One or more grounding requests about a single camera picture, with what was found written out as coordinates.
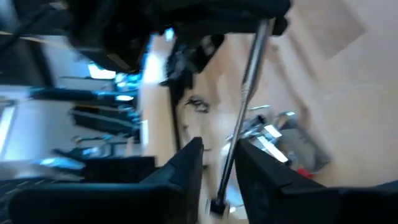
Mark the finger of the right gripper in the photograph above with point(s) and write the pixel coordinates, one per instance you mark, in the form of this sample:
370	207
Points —
217	15

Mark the long silver metal rod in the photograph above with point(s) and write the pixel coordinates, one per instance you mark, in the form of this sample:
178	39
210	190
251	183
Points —
250	81

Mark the chrome metal wrench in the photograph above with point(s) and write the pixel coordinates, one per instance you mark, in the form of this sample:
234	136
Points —
248	126

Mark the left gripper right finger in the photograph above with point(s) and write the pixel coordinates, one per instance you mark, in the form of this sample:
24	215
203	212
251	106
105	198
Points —
267	186

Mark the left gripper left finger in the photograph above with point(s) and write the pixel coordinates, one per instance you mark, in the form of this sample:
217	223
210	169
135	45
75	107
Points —
174	186

